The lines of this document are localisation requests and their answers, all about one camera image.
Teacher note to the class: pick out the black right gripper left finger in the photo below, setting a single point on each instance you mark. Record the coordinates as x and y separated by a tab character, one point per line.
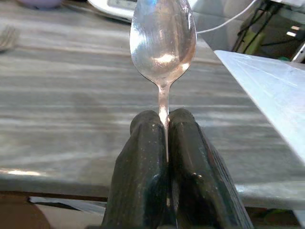
140	171

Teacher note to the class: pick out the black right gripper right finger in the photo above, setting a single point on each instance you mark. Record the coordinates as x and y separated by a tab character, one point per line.
197	181

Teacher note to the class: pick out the stainless steel spoon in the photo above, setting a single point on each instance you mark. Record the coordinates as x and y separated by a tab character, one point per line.
162	47

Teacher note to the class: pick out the white flat board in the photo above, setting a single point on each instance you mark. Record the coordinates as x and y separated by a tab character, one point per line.
274	83

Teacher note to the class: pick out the white kitchen appliance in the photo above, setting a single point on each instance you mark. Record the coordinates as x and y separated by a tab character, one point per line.
112	7

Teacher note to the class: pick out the stainless steel fork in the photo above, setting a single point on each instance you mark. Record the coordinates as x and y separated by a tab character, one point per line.
7	38

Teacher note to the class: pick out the purple plastic bowl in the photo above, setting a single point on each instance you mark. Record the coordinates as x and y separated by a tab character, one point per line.
40	3

